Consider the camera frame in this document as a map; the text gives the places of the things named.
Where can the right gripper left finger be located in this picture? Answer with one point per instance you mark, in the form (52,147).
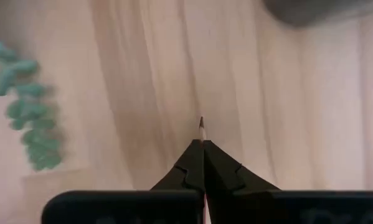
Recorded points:
(142,207)

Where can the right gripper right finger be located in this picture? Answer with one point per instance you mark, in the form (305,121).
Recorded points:
(267,208)

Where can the grey translucent plastic bin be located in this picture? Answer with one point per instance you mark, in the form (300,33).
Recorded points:
(314,11)

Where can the potted succulent plant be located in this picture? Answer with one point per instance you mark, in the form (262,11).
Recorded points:
(30,109)

